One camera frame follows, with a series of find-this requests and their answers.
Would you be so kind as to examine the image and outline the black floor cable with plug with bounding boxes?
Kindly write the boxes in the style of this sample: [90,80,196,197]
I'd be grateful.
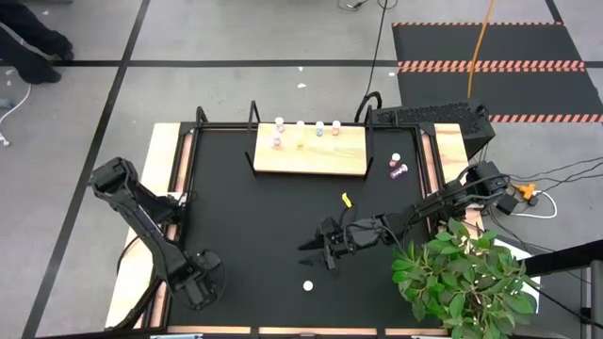
[336,0,399,11]

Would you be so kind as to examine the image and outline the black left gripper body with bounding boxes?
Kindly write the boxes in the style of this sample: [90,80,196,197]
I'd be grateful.
[168,249,227,311]

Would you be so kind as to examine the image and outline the black power brick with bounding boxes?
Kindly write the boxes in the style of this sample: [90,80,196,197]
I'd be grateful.
[497,193,519,216]

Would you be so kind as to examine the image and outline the wooden shelf black metal frame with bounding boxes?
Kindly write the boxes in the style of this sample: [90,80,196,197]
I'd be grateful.
[243,100,376,179]

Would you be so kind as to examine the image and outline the yellow power plug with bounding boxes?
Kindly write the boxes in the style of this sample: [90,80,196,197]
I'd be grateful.
[517,182,538,202]

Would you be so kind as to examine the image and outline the white power cable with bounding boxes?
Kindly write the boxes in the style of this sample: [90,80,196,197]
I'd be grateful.
[511,190,560,220]

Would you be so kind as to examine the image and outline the black metal bar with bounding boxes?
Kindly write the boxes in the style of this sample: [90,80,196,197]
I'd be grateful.
[522,238,603,277]

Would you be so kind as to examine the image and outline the thick black cable loop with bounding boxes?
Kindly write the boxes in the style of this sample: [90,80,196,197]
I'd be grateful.
[353,90,383,124]

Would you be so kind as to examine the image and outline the thin black cable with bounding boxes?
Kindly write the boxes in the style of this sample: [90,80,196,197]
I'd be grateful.
[536,171,603,189]
[511,156,603,181]

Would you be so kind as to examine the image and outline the white floor cable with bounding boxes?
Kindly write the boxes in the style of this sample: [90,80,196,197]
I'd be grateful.
[0,82,32,148]

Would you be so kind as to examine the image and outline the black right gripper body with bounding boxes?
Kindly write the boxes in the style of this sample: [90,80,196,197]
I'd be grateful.
[328,214,400,254]

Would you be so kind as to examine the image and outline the black metal table frame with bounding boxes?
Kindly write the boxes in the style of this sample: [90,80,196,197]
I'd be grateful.
[112,105,477,331]

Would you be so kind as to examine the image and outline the green potted plant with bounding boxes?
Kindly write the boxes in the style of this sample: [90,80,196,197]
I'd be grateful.
[390,218,543,339]

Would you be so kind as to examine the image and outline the yellow cable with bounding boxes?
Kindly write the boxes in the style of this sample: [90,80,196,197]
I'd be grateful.
[465,0,497,100]

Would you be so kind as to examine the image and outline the person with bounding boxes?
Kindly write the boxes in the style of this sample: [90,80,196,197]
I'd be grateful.
[0,0,75,86]

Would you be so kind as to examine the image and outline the grey metal post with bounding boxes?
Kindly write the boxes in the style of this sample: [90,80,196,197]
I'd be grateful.
[579,258,603,339]

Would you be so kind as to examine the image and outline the black mat orange hazard stripes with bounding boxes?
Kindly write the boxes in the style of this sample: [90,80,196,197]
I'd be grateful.
[391,21,603,124]

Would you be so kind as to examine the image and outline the long black cable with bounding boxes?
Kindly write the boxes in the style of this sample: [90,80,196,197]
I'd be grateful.
[365,0,390,98]

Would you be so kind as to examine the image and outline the black perforated computer case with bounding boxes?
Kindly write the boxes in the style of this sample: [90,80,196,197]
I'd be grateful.
[366,99,497,161]

